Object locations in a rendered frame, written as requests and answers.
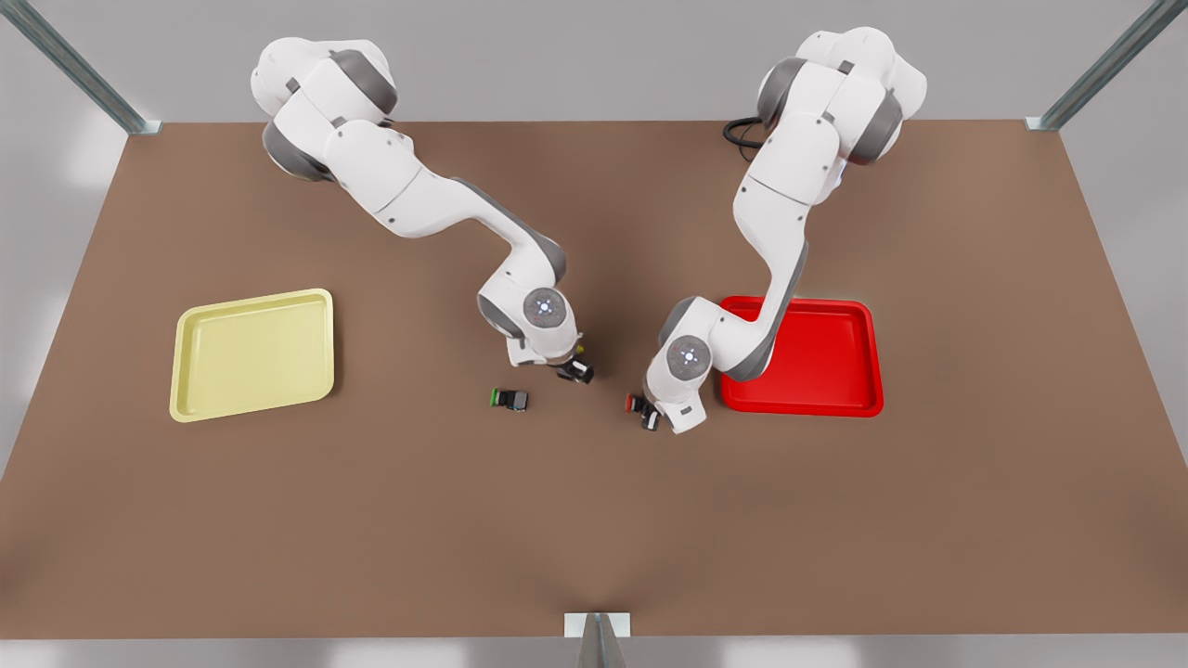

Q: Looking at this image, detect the red tray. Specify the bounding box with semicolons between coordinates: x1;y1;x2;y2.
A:
720;296;885;418

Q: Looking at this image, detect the yellow tray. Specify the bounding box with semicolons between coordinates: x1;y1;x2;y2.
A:
169;289;335;423

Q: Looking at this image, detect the silver frame post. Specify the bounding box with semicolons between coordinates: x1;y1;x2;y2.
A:
0;0;162;136
564;611;632;668
1025;0;1188;133

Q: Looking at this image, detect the black cable loop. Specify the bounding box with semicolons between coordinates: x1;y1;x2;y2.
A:
723;117;768;164

